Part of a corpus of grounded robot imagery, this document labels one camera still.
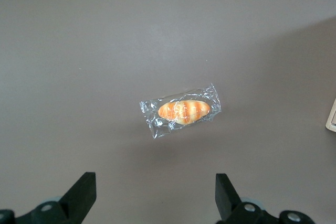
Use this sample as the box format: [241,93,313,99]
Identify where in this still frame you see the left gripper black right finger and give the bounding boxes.
[215,173,314,224]

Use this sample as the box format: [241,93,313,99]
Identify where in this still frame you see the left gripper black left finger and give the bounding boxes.
[0,172,97,224]

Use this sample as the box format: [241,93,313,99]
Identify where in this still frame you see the light wooden drawer cabinet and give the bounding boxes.
[324,97,336,132]

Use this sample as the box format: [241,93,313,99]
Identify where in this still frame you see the plastic-wrapped orange bread roll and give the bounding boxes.
[139,82,222,140]

